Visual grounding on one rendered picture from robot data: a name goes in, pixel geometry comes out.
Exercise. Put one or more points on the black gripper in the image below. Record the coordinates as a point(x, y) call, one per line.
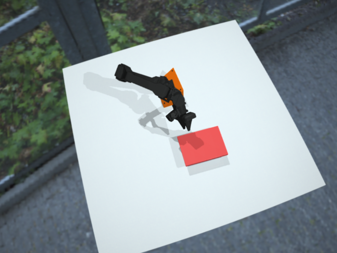
point(185, 119)

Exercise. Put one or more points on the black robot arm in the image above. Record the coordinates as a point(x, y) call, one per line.
point(161, 87)

